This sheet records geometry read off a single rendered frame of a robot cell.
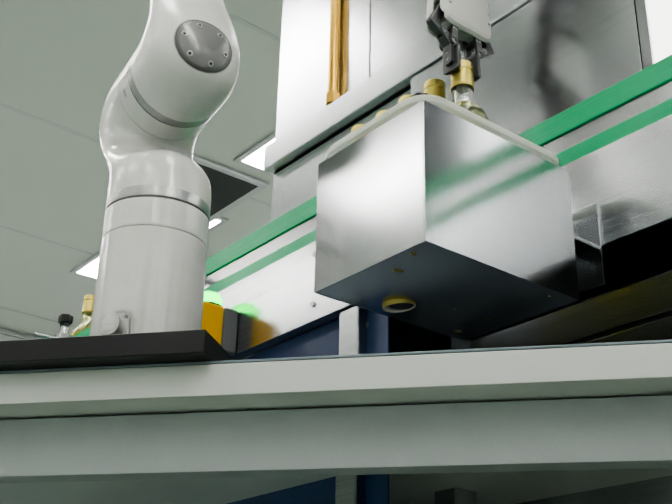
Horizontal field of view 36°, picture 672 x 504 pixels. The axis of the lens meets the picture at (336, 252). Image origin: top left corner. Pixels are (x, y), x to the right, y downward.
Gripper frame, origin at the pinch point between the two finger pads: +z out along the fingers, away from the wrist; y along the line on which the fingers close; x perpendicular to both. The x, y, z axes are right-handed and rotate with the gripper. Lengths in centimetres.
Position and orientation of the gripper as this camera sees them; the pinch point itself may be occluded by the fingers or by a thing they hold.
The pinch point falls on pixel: (461, 65)
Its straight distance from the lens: 156.8
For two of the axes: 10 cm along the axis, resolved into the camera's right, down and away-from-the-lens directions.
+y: -7.8, -2.8, -5.6
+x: 6.3, -3.1, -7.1
